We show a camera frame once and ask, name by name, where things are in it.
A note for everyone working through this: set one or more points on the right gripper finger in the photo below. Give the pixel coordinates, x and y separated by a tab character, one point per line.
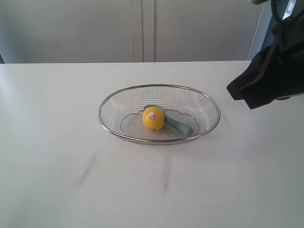
252	82
277	86

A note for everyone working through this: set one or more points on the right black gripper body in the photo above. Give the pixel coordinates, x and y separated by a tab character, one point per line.
279	64

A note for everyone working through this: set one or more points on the teal vegetable peeler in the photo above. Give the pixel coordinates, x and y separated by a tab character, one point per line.
186	130

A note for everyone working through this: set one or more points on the yellow lemon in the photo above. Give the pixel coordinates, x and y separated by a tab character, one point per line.
153	118

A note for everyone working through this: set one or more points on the grey cabinet doors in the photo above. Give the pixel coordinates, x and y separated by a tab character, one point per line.
80	31

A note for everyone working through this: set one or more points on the window with dark frame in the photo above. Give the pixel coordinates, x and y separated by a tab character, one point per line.
286	30

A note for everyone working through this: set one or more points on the oval wire mesh basket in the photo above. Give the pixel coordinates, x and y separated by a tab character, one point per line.
121	113

